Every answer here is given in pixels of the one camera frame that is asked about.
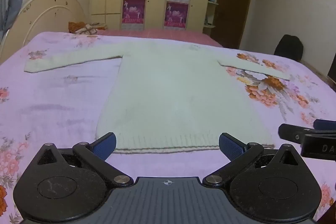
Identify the brown wooden door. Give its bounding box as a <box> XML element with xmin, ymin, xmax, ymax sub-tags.
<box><xmin>210</xmin><ymin>0</ymin><xmax>255</xmax><ymax>49</ymax></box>

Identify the pink bed sheet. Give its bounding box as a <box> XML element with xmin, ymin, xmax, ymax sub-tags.
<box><xmin>96</xmin><ymin>27</ymin><xmax>223</xmax><ymax>48</ymax></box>

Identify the white knit sweater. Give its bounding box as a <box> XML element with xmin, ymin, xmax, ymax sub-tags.
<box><xmin>24</xmin><ymin>39</ymin><xmax>292</xmax><ymax>155</ymax></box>

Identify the orange cloth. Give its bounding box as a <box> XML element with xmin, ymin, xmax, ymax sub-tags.
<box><xmin>68</xmin><ymin>21</ymin><xmax>86</xmax><ymax>33</ymax></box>

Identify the black chair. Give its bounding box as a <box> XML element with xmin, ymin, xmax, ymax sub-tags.
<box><xmin>274</xmin><ymin>34</ymin><xmax>304</xmax><ymax>62</ymax></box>

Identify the cream bed headboard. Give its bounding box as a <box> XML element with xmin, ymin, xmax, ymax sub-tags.
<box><xmin>0</xmin><ymin>0</ymin><xmax>87</xmax><ymax>65</ymax></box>

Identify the patterned folded cloth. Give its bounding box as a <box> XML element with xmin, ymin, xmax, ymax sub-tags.
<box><xmin>76</xmin><ymin>23</ymin><xmax>108</xmax><ymax>35</ymax></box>

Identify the purple floral blanket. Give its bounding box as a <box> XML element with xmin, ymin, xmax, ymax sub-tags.
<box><xmin>0</xmin><ymin>31</ymin><xmax>336</xmax><ymax>224</ymax></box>

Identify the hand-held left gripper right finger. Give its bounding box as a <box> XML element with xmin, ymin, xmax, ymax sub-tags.
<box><xmin>203</xmin><ymin>133</ymin><xmax>300</xmax><ymax>188</ymax></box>

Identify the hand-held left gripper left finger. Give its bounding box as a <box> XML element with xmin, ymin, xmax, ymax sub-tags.
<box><xmin>36</xmin><ymin>132</ymin><xmax>133</xmax><ymax>188</ymax></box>

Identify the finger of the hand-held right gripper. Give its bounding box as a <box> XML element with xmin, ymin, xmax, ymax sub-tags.
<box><xmin>278</xmin><ymin>123</ymin><xmax>336</xmax><ymax>141</ymax></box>
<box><xmin>313</xmin><ymin>119</ymin><xmax>336</xmax><ymax>131</ymax></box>

